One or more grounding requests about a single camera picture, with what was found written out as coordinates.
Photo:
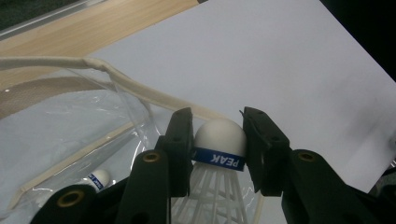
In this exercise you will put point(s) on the white shuttlecock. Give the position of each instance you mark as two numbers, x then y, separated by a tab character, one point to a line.
101	177
219	137

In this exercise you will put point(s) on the white table sheet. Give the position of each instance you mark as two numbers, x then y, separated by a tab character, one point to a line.
249	62

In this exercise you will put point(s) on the clear bag with beige trim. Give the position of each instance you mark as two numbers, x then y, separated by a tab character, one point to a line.
137	88

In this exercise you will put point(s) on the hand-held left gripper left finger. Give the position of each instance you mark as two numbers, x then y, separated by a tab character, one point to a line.
177	155

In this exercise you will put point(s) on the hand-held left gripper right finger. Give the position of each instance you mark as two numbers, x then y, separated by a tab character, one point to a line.
267	155

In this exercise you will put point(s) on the grey metal strip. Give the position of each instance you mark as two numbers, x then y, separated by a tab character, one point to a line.
46	18

